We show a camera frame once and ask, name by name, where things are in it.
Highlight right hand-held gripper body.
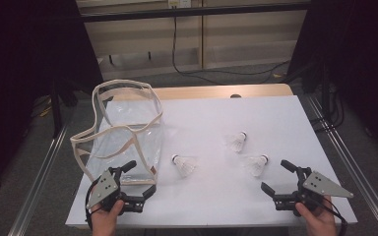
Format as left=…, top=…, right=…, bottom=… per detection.
left=273, top=166, right=354, bottom=218

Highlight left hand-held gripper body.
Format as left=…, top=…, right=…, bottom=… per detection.
left=86, top=166, right=146, bottom=214

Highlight clear bag with beige trim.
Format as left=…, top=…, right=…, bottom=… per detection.
left=69, top=79, right=164, bottom=187

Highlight person's left hand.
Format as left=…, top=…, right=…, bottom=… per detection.
left=92, top=199, right=126, bottom=236

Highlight person's right hand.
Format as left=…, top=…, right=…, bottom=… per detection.
left=294, top=195, right=339, bottom=236

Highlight white table board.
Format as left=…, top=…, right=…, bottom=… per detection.
left=64, top=94, right=358, bottom=229

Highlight black stand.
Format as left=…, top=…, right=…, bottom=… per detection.
left=50, top=78, right=80, bottom=139

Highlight black curtain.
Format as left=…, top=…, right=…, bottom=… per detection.
left=0, top=0, right=104, bottom=198
left=286, top=0, right=378, bottom=161

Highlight black horizontal bar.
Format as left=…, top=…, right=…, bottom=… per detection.
left=80, top=2, right=311, bottom=24

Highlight left hand-held gripper cable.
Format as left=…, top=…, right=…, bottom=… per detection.
left=84, top=179, right=96, bottom=230

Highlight hand-held gripper cable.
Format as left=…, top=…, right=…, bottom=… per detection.
left=84, top=179, right=96, bottom=230
left=321, top=196, right=348, bottom=236

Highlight right hand-held gripper cable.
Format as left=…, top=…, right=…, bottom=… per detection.
left=321, top=196, right=348, bottom=236

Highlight metal floor rail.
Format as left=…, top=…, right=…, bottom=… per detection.
left=7, top=126, right=69, bottom=236
left=306, top=94, right=378, bottom=236

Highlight black floor cables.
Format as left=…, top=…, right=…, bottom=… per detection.
left=309, top=82, right=346, bottom=134

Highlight black wall cable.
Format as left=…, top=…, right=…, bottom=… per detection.
left=171, top=15, right=291, bottom=86

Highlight wall socket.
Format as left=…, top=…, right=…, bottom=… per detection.
left=167, top=0, right=192, bottom=9

